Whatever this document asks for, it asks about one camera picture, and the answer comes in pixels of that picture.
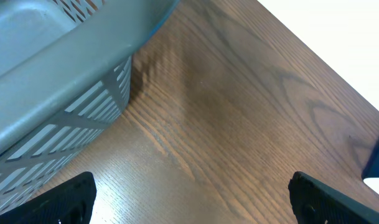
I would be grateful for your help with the grey plastic mesh basket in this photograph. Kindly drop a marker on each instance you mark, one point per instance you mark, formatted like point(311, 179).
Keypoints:
point(65, 70)

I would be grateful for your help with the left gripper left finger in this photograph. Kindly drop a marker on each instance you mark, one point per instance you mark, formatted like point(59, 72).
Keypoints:
point(70, 202)

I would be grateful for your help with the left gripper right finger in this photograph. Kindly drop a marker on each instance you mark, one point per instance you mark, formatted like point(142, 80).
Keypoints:
point(315, 202)

